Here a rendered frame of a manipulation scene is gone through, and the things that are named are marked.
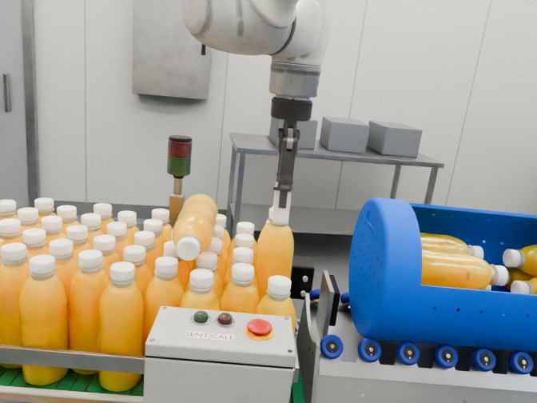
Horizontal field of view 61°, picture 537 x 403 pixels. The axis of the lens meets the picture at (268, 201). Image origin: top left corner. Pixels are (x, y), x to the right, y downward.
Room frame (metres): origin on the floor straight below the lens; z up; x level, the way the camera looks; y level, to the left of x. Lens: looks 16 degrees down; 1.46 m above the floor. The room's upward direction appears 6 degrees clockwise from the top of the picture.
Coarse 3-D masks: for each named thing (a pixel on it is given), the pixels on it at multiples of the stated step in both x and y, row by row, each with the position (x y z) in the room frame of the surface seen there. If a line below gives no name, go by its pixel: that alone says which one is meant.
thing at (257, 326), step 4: (252, 320) 0.59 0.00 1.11; (256, 320) 0.59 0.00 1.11; (260, 320) 0.59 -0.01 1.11; (264, 320) 0.59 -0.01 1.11; (248, 324) 0.58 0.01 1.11; (252, 324) 0.58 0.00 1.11; (256, 324) 0.58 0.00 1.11; (260, 324) 0.58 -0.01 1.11; (264, 324) 0.58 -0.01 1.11; (268, 324) 0.58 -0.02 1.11; (248, 328) 0.57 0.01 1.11; (252, 328) 0.57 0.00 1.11; (256, 328) 0.57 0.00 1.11; (260, 328) 0.57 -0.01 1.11; (264, 328) 0.57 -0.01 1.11; (268, 328) 0.57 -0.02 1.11; (252, 332) 0.56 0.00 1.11; (256, 332) 0.56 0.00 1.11; (260, 332) 0.56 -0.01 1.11; (264, 332) 0.56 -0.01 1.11; (268, 332) 0.57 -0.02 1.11
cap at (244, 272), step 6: (234, 264) 0.75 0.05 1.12; (240, 264) 0.76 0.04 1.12; (246, 264) 0.76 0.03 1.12; (234, 270) 0.73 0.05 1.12; (240, 270) 0.73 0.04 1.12; (246, 270) 0.73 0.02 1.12; (252, 270) 0.73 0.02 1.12; (234, 276) 0.73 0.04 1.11; (240, 276) 0.72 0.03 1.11; (246, 276) 0.73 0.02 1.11; (252, 276) 0.73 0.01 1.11
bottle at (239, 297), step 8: (232, 280) 0.73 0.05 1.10; (232, 288) 0.73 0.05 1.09; (240, 288) 0.73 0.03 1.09; (248, 288) 0.73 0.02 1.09; (256, 288) 0.75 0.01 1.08; (224, 296) 0.73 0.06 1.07; (232, 296) 0.72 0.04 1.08; (240, 296) 0.72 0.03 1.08; (248, 296) 0.72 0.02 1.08; (256, 296) 0.73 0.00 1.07; (224, 304) 0.72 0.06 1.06; (232, 304) 0.71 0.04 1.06; (240, 304) 0.71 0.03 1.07; (248, 304) 0.71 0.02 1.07; (256, 304) 0.73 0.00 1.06; (240, 312) 0.71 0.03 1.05; (248, 312) 0.71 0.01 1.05
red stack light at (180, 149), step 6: (168, 144) 1.21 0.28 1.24; (174, 144) 1.19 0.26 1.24; (180, 144) 1.19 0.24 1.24; (186, 144) 1.19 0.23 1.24; (192, 144) 1.22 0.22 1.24; (168, 150) 1.20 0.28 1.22; (174, 150) 1.19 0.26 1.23; (180, 150) 1.19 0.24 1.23; (186, 150) 1.19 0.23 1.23; (174, 156) 1.19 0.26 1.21; (180, 156) 1.19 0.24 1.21; (186, 156) 1.20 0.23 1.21
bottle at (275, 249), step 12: (264, 228) 0.85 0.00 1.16; (276, 228) 0.84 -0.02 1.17; (288, 228) 0.85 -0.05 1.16; (264, 240) 0.83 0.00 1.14; (276, 240) 0.83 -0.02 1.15; (288, 240) 0.84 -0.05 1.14; (264, 252) 0.83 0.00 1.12; (276, 252) 0.82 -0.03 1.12; (288, 252) 0.83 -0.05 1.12; (264, 264) 0.83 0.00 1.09; (276, 264) 0.82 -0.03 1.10; (288, 264) 0.84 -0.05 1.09; (264, 276) 0.83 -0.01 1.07; (288, 276) 0.84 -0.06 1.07; (264, 288) 0.83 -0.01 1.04
